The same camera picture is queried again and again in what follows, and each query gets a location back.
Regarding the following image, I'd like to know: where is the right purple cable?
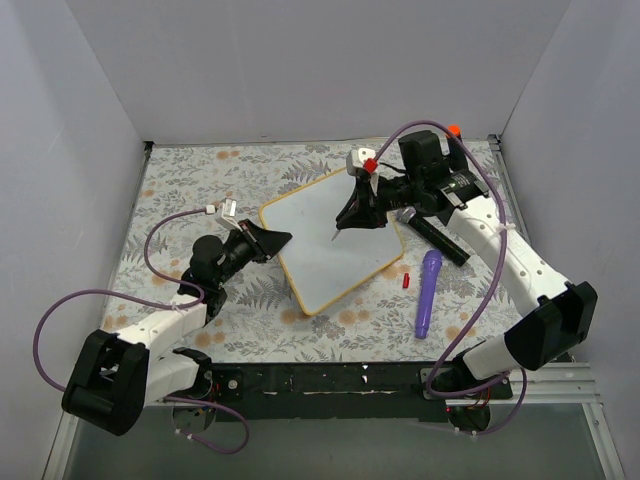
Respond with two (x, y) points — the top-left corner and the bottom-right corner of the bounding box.
(369, 119), (529, 435)

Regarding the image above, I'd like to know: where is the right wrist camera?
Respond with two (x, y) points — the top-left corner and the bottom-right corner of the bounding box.
(346, 148), (378, 176)

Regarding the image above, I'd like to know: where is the black microphone silver head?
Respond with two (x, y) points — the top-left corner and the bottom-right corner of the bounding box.
(396, 207), (470, 267)

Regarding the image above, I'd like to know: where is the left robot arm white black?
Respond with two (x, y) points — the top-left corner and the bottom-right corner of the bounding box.
(62, 220), (292, 435)

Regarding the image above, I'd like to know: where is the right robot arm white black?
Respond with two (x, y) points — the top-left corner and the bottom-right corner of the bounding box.
(336, 129), (597, 398)

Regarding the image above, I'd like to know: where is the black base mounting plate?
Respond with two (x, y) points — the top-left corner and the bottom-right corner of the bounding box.
(154, 362), (516, 424)

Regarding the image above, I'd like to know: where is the purple toy microphone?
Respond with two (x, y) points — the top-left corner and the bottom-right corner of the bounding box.
(414, 250), (442, 340)

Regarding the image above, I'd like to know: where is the yellow framed whiteboard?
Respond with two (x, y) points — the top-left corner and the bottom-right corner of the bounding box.
(259, 168), (404, 316)

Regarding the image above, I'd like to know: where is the floral table mat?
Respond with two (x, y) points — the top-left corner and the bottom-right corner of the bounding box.
(101, 142), (518, 363)

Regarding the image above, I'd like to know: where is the aluminium frame rail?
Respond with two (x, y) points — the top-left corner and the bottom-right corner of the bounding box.
(509, 363), (601, 406)

